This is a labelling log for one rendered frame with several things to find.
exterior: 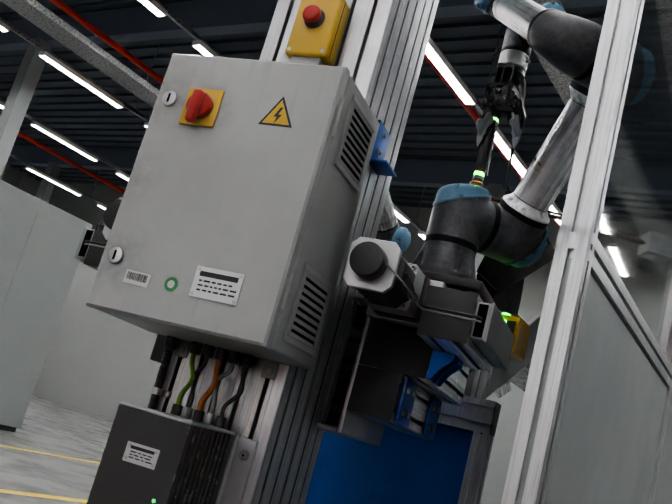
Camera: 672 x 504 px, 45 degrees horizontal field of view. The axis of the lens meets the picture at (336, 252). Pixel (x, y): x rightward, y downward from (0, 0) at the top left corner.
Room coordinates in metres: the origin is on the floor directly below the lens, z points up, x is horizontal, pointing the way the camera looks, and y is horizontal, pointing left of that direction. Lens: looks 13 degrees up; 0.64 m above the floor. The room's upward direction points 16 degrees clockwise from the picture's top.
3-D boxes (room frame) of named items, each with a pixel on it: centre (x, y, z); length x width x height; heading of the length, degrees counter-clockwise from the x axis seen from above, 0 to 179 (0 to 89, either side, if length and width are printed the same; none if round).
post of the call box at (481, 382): (2.03, -0.44, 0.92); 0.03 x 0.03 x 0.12; 58
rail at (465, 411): (2.24, -0.10, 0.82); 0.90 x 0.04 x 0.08; 58
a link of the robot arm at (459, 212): (1.72, -0.24, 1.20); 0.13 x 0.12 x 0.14; 109
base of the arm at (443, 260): (1.72, -0.24, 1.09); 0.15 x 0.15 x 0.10
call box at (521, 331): (2.03, -0.44, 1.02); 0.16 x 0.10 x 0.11; 58
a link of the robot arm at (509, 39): (1.91, -0.31, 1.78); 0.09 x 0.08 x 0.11; 19
